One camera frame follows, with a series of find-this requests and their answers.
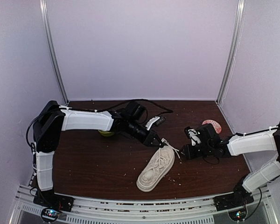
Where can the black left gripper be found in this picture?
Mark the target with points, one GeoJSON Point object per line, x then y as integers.
{"type": "Point", "coordinates": [149, 139]}

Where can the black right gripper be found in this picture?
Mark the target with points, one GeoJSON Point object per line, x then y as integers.
{"type": "Point", "coordinates": [189, 154]}

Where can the white lace sneaker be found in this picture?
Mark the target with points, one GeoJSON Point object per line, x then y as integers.
{"type": "Point", "coordinates": [158, 166]}

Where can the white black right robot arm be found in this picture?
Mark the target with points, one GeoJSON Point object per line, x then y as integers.
{"type": "Point", "coordinates": [243, 143]}

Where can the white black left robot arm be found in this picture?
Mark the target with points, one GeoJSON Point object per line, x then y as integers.
{"type": "Point", "coordinates": [55, 118]}

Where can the red white patterned bowl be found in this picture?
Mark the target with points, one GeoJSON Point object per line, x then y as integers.
{"type": "Point", "coordinates": [214, 123]}

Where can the green bowl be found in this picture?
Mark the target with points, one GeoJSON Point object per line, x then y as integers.
{"type": "Point", "coordinates": [106, 133]}

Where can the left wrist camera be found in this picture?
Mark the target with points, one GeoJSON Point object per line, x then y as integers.
{"type": "Point", "coordinates": [155, 121]}

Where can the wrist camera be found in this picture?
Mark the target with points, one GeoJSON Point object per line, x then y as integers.
{"type": "Point", "coordinates": [193, 135]}
{"type": "Point", "coordinates": [155, 121]}

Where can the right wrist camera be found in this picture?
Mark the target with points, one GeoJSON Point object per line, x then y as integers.
{"type": "Point", "coordinates": [193, 135]}

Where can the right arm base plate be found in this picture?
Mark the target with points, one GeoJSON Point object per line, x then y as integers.
{"type": "Point", "coordinates": [232, 200]}

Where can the aluminium front rail base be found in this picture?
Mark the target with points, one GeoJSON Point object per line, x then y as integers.
{"type": "Point", "coordinates": [196, 210]}

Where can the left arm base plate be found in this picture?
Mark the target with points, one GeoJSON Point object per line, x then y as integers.
{"type": "Point", "coordinates": [52, 200]}

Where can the right aluminium frame post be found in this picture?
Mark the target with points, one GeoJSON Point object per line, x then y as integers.
{"type": "Point", "coordinates": [232, 52]}

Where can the aluminium frame post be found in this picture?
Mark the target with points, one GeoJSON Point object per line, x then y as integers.
{"type": "Point", "coordinates": [52, 52]}
{"type": "Point", "coordinates": [232, 52]}

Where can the left aluminium frame post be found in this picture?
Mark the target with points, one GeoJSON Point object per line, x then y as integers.
{"type": "Point", "coordinates": [52, 52]}

